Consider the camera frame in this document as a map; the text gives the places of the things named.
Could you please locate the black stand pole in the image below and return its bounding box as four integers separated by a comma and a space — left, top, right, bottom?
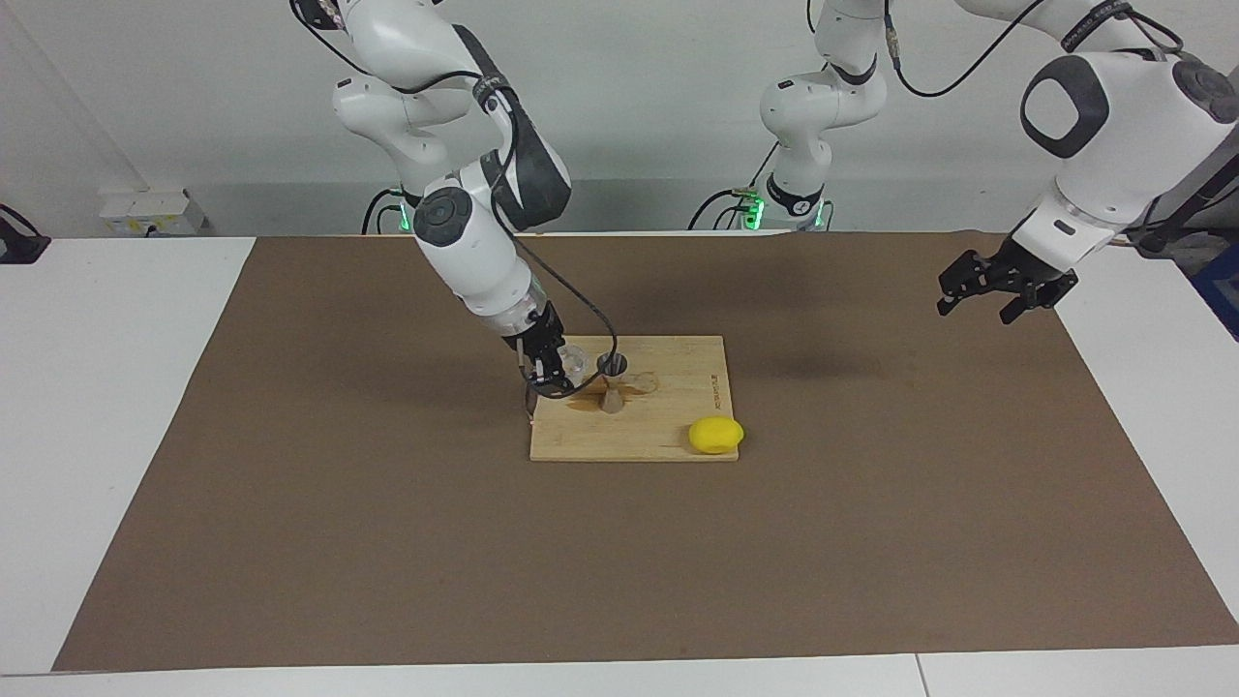
1128, 145, 1239, 258

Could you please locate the brown table mat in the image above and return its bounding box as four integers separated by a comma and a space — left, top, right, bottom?
51, 230, 1239, 673

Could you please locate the yellow lemon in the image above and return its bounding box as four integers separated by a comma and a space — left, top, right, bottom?
688, 415, 745, 455

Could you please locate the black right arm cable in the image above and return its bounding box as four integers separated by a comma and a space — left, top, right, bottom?
290, 0, 620, 400

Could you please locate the black base power cable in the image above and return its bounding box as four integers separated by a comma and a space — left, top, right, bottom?
687, 140, 775, 231

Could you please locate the wooden cutting board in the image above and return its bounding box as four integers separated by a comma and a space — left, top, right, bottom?
523, 335, 740, 463

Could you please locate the white wall socket box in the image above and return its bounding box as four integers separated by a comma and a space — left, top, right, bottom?
99, 189, 206, 236

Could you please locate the blue box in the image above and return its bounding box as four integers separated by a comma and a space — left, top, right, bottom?
1195, 242, 1239, 342

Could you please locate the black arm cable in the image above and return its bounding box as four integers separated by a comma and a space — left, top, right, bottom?
881, 0, 1187, 98
290, 0, 620, 400

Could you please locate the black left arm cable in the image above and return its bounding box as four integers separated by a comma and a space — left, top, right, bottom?
881, 0, 1187, 98

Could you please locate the black object at wall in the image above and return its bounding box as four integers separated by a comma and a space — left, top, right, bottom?
0, 203, 51, 264

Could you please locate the steel double jigger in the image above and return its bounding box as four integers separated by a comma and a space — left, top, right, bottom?
597, 353, 629, 414

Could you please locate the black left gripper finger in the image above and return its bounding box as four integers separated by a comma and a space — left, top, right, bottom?
936, 250, 998, 317
999, 281, 1066, 325

